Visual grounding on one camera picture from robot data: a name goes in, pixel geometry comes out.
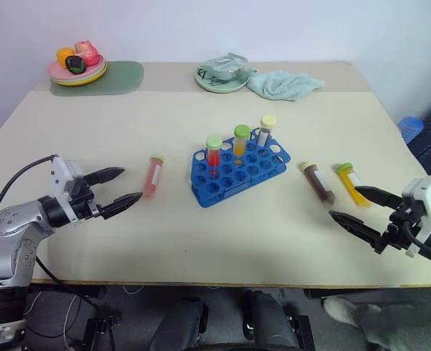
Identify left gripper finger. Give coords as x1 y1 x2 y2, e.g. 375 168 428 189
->
84 167 126 186
100 192 144 221

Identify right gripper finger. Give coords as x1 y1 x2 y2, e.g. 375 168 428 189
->
353 185 403 212
328 210 385 254

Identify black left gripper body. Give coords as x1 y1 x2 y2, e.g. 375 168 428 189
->
61 176 105 222

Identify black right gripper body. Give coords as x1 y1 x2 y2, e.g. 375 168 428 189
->
374 199 427 255

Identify yellow liquid tube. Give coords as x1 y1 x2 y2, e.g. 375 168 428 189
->
334 162 372 208

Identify pink liquid tube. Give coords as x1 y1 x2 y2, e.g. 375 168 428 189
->
141 154 166 199

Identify brown liquid tube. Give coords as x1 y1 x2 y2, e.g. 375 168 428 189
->
299 161 337 207

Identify red liquid tube green cap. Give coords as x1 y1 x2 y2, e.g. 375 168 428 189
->
206 135 224 177

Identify blue test tube rack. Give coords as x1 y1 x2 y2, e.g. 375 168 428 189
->
190 127 292 210

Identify clear tube yellow cap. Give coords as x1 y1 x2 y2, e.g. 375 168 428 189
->
256 115 277 148

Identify orange liquid tube green cap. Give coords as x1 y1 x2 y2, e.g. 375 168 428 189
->
233 124 252 157

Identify blue stacked stools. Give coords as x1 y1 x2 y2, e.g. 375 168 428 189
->
398 116 425 144

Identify white shoe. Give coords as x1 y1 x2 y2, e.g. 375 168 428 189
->
322 295 367 325

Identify yellow plate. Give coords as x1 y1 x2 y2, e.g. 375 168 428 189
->
51 62 108 88

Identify green placemat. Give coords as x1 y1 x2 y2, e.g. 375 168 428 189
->
50 60 145 97

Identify grey trouser leg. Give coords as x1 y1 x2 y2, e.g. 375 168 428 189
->
356 302 431 351

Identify black and green toy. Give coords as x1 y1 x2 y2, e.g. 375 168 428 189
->
64 55 89 75

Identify pink plate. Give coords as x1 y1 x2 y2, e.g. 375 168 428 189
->
47 54 105 80

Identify pink toy fruit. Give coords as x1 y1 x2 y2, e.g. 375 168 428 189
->
74 40 100 67

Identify orange toy fruit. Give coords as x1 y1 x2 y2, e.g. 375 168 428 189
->
56 47 77 64

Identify dark rounded shape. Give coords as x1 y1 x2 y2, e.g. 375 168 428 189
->
148 297 209 351
241 290 304 351

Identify light green plate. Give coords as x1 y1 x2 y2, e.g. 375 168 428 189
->
194 64 252 93

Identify light teal towel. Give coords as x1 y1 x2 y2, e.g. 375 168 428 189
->
246 71 327 102

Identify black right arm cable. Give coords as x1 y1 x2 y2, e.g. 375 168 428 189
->
404 219 431 263

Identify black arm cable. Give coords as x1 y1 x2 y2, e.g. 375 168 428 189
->
404 219 431 263
0 155 58 242

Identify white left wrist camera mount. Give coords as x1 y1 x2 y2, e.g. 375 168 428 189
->
49 154 87 199

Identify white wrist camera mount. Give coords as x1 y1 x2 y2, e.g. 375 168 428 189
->
400 175 431 257
49 154 87 199

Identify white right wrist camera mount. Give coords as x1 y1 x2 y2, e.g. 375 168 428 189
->
400 175 431 257

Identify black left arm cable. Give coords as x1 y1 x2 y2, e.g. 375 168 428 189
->
0 155 58 242

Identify long black power cable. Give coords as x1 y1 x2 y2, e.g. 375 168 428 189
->
34 254 118 351

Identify thin white cable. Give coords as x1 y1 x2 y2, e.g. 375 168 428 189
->
61 292 83 350

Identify black metal bracket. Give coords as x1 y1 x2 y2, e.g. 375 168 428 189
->
82 314 123 351
287 313 315 351

